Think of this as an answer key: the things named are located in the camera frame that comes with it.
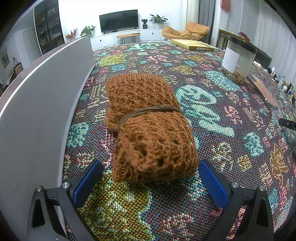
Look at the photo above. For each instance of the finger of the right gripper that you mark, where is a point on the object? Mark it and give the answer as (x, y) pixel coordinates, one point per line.
(287, 123)

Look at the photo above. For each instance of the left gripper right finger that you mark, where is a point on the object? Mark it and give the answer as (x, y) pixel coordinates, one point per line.
(257, 221)

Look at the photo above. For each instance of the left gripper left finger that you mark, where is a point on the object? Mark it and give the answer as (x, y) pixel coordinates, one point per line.
(43, 221)

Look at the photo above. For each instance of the brown knitted scarf bundle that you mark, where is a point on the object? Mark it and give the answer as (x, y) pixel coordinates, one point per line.
(154, 139)

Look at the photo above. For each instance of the orange card in clear bag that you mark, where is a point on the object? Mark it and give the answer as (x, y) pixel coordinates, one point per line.
(266, 95)

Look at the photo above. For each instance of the colourful woven table cloth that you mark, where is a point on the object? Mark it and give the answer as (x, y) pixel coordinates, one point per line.
(233, 128)

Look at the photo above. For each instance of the dark wooden bench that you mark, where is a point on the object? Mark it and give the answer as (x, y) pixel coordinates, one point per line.
(260, 56)

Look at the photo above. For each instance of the clear plastic container black lid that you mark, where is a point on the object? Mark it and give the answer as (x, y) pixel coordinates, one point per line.
(237, 60)

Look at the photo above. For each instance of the wooden chair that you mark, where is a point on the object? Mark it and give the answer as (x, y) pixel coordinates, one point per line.
(222, 40)

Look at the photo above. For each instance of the grey storage bin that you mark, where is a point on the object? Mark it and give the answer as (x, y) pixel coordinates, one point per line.
(36, 115)

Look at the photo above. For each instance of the yellow flat box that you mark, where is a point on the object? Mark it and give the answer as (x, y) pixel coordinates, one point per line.
(192, 45)

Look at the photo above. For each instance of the orange lounge chair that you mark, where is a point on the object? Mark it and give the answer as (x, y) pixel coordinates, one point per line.
(193, 31)

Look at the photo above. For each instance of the large green potted plant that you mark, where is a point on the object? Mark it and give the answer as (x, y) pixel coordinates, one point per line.
(158, 21)

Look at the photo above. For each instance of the small potted plant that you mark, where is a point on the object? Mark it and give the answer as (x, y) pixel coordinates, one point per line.
(144, 23)

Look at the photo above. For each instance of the wooden side table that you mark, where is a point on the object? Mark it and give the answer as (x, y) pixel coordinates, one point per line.
(132, 36)

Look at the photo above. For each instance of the red flower vase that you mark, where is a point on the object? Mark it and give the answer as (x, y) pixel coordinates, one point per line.
(72, 35)

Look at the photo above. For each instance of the white tv cabinet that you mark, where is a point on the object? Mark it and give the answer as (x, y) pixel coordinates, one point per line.
(110, 39)

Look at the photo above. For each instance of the left green potted plant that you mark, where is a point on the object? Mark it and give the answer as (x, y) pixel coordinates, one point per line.
(88, 31)

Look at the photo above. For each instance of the dark glass display cabinet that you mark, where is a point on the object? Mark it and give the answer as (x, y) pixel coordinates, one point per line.
(48, 25)

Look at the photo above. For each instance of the black flat television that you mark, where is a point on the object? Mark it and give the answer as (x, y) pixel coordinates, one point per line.
(118, 20)

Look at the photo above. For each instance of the red wall hanging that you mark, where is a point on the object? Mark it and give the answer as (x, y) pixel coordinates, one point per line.
(226, 5)

